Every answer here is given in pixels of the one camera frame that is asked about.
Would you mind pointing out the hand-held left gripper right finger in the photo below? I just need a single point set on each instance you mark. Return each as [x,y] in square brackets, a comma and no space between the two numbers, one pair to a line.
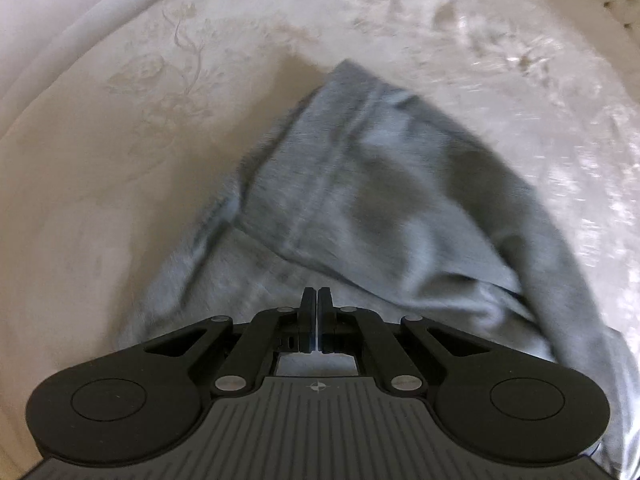
[326,320]

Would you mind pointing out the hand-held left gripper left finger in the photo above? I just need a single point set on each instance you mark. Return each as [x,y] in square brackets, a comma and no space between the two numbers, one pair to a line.
[309,320]

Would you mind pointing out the grey pants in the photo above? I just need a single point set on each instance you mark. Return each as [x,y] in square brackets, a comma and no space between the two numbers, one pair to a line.
[400,200]

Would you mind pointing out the white floral bedspread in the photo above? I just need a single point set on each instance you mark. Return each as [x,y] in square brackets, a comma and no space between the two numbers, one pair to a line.
[125,200]

